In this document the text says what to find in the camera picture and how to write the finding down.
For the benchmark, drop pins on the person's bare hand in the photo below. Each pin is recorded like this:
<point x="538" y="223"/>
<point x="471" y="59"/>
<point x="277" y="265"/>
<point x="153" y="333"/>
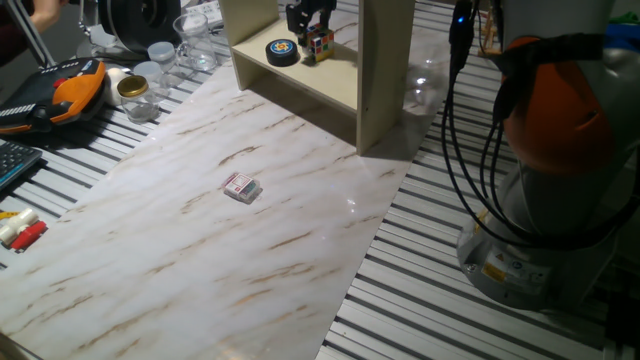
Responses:
<point x="47" y="12"/>

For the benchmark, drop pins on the translucent plastic container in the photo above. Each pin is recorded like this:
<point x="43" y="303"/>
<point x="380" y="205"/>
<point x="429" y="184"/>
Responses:
<point x="161" y="55"/>
<point x="147" y="72"/>

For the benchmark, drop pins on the beige wooden shelf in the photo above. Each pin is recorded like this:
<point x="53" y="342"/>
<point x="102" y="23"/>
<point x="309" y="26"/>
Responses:
<point x="382" y="75"/>

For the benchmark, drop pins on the white pipe fitting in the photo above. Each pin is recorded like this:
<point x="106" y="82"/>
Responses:
<point x="17" y="224"/>

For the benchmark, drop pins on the glass jar gold lid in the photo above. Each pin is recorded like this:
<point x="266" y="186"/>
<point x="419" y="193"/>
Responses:
<point x="136" y="102"/>

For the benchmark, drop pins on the white egg-shaped bottle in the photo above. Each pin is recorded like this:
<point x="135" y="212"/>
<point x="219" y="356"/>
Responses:
<point x="114" y="82"/>

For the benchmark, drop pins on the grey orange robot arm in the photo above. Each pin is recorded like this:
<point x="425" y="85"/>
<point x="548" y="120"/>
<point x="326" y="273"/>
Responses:
<point x="560" y="100"/>

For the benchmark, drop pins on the white rubik's cube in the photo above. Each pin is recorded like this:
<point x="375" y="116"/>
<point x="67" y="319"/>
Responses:
<point x="321" y="46"/>

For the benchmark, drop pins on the white power strip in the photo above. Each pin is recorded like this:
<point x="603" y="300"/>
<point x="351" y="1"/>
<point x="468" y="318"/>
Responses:
<point x="205" y="10"/>

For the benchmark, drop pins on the black computer keyboard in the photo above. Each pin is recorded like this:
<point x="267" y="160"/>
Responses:
<point x="12" y="162"/>

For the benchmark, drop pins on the red white card box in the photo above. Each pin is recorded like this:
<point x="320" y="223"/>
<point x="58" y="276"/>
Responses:
<point x="241" y="187"/>

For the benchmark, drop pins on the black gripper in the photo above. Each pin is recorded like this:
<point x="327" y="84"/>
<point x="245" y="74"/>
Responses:
<point x="315" y="5"/>

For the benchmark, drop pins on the orange black teach pendant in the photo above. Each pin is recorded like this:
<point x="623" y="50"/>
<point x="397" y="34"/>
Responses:
<point x="60" y="95"/>

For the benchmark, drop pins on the black round spool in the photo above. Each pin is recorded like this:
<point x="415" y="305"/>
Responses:
<point x="135" y="22"/>

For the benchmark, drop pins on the slotted aluminium post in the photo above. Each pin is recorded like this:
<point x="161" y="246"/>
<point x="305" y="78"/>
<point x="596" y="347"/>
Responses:
<point x="30" y="35"/>

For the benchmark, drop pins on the wooden slat rack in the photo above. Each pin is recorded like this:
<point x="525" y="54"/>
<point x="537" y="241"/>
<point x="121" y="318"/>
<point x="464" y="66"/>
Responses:
<point x="487" y="35"/>

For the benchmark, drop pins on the clear glass mug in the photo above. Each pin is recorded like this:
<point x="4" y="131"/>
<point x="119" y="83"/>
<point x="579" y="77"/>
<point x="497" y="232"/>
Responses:
<point x="195" y="42"/>

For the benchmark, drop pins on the person's forearm dark sleeve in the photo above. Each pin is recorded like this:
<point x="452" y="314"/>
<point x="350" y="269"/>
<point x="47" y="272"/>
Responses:
<point x="12" y="42"/>

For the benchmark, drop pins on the white marble pattern sheet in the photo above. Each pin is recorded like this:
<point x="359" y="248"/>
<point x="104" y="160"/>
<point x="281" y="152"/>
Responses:
<point x="200" y="250"/>

